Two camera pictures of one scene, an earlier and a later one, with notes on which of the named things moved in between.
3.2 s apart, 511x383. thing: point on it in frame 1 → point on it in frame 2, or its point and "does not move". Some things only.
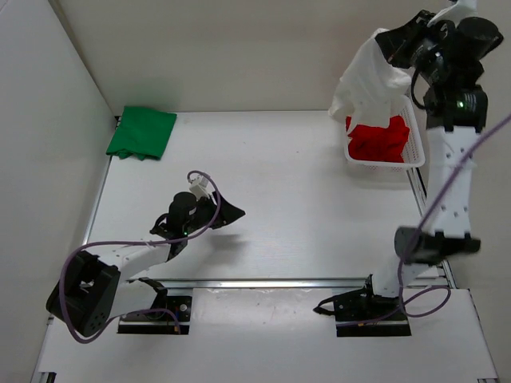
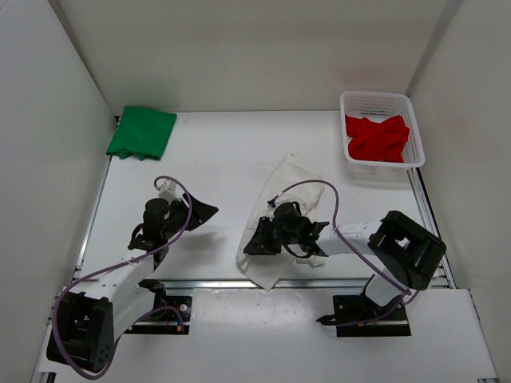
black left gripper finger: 228,213 → 199,212
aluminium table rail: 259,283 does not move
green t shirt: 142,133 does not move
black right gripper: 398,44 → 262,243
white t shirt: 368,82 → 291,181
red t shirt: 378,143 does not move
